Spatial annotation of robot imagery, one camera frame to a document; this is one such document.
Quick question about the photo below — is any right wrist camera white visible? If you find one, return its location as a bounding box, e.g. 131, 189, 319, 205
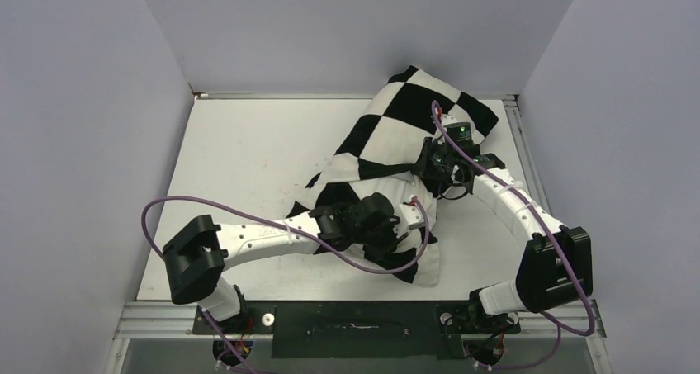
433, 114, 460, 131

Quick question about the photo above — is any black white checkered pillowcase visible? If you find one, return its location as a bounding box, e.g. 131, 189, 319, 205
284, 64, 499, 288

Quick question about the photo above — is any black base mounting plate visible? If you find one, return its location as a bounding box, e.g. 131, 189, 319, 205
219, 301, 521, 360

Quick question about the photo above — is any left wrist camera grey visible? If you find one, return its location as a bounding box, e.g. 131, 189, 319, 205
394, 204, 428, 235

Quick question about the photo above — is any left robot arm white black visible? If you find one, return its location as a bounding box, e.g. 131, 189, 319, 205
162, 193, 428, 333

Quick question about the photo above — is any white pillow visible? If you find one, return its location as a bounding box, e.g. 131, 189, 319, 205
349, 173, 431, 207

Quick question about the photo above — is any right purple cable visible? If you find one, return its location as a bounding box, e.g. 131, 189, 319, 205
430, 100, 596, 371

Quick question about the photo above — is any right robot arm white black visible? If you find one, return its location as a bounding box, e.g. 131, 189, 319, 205
413, 122, 593, 331

